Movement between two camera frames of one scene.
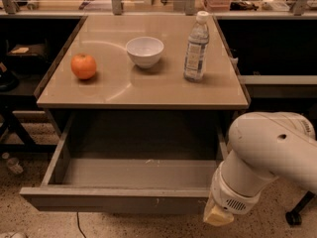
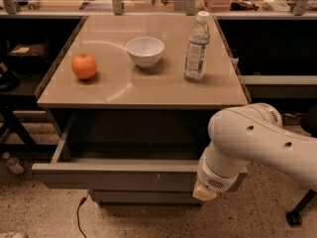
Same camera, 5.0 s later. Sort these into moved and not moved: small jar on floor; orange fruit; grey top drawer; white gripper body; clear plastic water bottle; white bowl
Moved: white gripper body; grey top drawer
Not moved: small jar on floor; clear plastic water bottle; orange fruit; white bowl
